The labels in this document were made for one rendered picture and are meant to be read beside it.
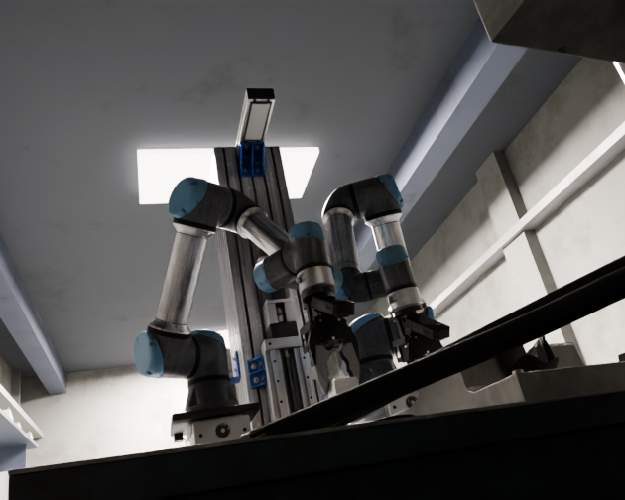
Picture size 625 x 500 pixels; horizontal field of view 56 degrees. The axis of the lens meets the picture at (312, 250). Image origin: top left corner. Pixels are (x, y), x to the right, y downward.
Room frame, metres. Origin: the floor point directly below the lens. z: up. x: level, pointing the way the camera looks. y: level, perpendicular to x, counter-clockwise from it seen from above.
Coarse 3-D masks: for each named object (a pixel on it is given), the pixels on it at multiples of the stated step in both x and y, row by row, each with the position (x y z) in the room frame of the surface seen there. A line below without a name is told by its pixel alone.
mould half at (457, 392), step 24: (576, 360) 1.07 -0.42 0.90; (432, 384) 1.04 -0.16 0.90; (456, 384) 0.98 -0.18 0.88; (480, 384) 0.97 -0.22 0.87; (504, 384) 0.88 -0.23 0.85; (528, 384) 0.86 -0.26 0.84; (552, 384) 0.87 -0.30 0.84; (576, 384) 0.89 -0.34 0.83; (600, 384) 0.91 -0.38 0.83; (624, 384) 0.93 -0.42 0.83; (432, 408) 1.06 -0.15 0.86; (456, 408) 0.99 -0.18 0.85
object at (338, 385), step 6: (342, 378) 1.11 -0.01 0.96; (348, 378) 1.11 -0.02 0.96; (354, 378) 1.12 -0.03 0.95; (330, 384) 1.11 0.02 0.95; (336, 384) 1.10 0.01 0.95; (342, 384) 1.10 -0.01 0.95; (348, 384) 1.11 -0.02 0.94; (354, 384) 1.11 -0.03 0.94; (330, 390) 1.12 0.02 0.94; (336, 390) 1.10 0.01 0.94; (342, 390) 1.10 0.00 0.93; (324, 396) 1.15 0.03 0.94; (330, 396) 1.12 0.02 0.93
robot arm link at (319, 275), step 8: (304, 272) 1.12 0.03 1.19; (312, 272) 1.11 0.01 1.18; (320, 272) 1.11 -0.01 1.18; (328, 272) 1.13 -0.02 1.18; (296, 280) 1.13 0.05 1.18; (304, 280) 1.12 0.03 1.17; (312, 280) 1.11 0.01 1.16; (320, 280) 1.11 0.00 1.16; (328, 280) 1.12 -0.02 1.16; (304, 288) 1.12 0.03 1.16
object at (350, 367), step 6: (342, 348) 1.13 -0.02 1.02; (348, 348) 1.14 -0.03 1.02; (342, 354) 1.14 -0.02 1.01; (348, 354) 1.14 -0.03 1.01; (354, 354) 1.14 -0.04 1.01; (342, 360) 1.17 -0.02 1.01; (348, 360) 1.14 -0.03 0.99; (354, 360) 1.14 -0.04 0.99; (342, 366) 1.18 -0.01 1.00; (348, 366) 1.14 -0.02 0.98; (354, 366) 1.14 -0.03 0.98; (348, 372) 1.15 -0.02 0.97; (354, 372) 1.14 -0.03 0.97
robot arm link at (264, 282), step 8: (272, 256) 1.18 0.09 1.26; (280, 256) 1.16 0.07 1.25; (264, 264) 1.19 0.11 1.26; (272, 264) 1.17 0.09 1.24; (280, 264) 1.16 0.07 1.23; (256, 272) 1.21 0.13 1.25; (264, 272) 1.19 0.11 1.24; (272, 272) 1.18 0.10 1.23; (280, 272) 1.17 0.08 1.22; (288, 272) 1.17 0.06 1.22; (256, 280) 1.22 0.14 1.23; (264, 280) 1.20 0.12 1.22; (272, 280) 1.20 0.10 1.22; (280, 280) 1.20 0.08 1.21; (288, 280) 1.20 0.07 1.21; (264, 288) 1.23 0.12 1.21; (272, 288) 1.22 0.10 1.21; (296, 288) 1.25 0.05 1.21
